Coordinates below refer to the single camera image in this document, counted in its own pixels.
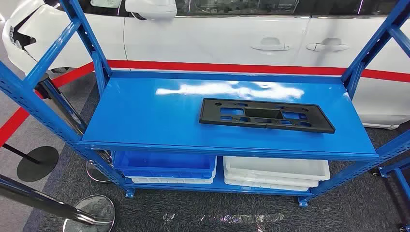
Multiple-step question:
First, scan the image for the black plastic plate bracket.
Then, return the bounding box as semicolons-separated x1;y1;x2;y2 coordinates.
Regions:
199;97;336;134

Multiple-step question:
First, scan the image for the blue metal shelf rack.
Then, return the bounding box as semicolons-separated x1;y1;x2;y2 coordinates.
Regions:
0;0;410;208

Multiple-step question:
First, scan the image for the red barrier belt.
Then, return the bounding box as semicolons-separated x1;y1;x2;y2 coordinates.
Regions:
0;91;44;147
107;59;410;84
51;61;96;88

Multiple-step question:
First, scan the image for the blue plastic bin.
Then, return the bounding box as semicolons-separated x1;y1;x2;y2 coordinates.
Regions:
113;150;217;179

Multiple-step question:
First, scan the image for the white plastic bin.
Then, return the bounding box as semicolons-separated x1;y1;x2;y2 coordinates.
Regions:
224;177;310;192
223;168;319;189
223;156;331;182
126;157;218;185

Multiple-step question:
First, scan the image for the white car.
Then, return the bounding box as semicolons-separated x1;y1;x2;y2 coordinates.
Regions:
1;0;410;131

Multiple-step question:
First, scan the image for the clear floor tape strip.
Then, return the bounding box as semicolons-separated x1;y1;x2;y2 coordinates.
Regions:
161;212;286;225

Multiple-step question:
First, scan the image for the white car side mirror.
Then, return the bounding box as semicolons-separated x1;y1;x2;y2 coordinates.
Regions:
125;0;178;20

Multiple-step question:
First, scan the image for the white car door handle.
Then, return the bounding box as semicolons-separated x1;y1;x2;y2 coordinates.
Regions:
250;37;291;52
306;38;350;52

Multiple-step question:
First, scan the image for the blue wheeled cart frame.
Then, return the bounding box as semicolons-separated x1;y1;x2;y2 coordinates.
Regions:
371;158;410;232

